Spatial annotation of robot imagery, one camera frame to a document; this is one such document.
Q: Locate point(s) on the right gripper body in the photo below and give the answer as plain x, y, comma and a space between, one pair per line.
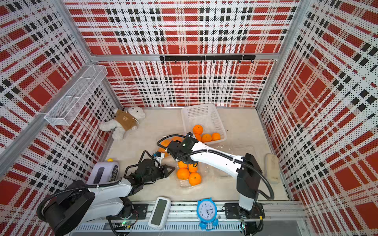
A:
189, 162

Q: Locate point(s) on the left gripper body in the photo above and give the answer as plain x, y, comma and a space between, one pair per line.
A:
157, 173

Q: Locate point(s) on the orange front container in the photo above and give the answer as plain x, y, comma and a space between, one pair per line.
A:
183, 174
182, 165
193, 168
195, 179

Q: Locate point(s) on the clear clamshell container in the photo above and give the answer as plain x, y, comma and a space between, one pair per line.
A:
168, 145
233, 149
206, 172

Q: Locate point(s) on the orange two container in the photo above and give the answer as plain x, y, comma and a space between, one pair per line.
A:
198, 137

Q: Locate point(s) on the orange one container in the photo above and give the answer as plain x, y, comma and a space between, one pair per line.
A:
197, 129

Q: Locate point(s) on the orange three container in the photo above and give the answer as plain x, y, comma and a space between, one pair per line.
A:
206, 138

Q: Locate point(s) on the orange four container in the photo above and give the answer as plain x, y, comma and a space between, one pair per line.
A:
216, 136

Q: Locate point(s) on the white plastic basket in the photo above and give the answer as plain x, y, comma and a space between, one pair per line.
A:
205, 115

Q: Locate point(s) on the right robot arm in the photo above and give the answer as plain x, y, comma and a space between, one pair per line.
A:
250, 181

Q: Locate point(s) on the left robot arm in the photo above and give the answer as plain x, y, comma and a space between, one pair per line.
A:
81, 202

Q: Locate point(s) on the white digital timer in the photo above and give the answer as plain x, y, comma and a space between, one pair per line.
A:
160, 213

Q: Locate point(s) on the purple white speaker box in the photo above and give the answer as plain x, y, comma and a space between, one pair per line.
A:
104, 172

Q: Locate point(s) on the blue alarm clock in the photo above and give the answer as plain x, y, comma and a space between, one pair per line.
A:
207, 214

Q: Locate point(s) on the white teddy bear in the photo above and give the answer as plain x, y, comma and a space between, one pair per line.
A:
124, 121

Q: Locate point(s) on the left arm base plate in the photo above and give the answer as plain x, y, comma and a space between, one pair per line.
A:
130, 212

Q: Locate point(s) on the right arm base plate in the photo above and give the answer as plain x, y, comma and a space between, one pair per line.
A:
234, 211

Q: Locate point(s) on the white wire wall shelf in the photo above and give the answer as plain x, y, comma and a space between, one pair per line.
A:
65, 111

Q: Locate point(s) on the black hook rail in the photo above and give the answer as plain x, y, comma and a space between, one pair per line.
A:
208, 58

